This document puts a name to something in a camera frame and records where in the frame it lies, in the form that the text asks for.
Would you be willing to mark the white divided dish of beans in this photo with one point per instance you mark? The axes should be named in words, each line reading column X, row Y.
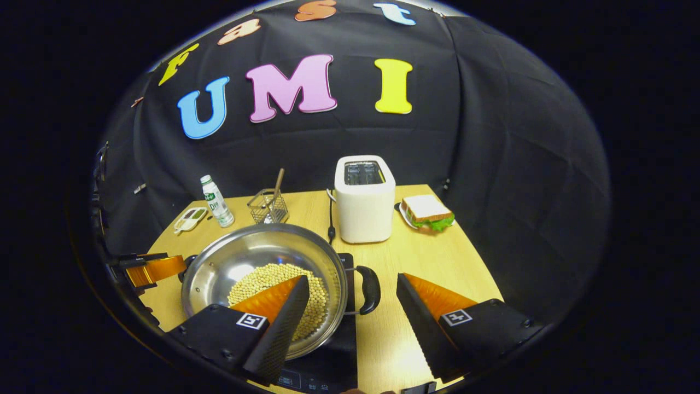
column 191, row 219

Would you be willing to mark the copper coloured clip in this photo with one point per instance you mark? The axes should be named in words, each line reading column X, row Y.
column 136, row 102

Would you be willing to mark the black induction cooktop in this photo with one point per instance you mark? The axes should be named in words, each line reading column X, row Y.
column 333, row 366

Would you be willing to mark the heap of yellow soybeans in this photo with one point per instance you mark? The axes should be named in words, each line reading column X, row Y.
column 257, row 278

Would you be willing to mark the white drink bottle green label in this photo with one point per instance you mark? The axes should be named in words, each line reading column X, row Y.
column 219, row 205

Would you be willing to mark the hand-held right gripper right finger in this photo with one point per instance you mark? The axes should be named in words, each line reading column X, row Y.
column 424, row 334

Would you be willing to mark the sandwich with lettuce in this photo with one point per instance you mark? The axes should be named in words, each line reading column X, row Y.
column 426, row 208

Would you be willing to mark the stainless steel pot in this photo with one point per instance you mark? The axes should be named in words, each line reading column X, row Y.
column 262, row 246

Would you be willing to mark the silver metal clip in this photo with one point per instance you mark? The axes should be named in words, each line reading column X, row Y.
column 140, row 188

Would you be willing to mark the white toaster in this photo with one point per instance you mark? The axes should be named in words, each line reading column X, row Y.
column 363, row 213

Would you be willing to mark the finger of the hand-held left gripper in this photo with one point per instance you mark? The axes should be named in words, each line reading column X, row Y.
column 161, row 269

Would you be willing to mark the small white plate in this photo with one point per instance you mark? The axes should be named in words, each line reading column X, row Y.
column 400, row 210

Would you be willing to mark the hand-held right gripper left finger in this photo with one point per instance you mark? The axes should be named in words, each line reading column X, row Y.
column 279, row 334

